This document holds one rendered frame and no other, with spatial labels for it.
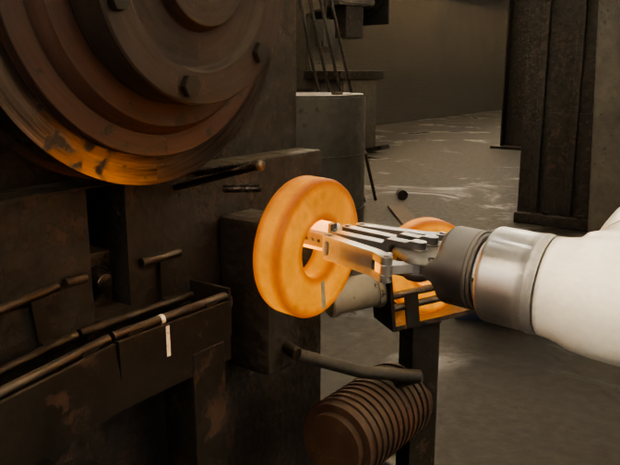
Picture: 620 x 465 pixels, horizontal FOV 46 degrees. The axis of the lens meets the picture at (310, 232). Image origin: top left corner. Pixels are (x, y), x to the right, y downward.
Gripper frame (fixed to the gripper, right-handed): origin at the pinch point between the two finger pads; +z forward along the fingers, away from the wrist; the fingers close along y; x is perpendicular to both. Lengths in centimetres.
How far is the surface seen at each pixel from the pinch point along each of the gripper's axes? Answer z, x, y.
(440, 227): 3.6, -7.4, 40.4
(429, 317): 2.9, -21.6, 37.7
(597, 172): 39, -31, 273
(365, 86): 426, -27, 700
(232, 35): 13.4, 20.3, 1.8
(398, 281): 7.3, -15.8, 34.5
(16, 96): 20.5, 13.7, -21.1
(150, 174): 20.0, 4.1, -4.6
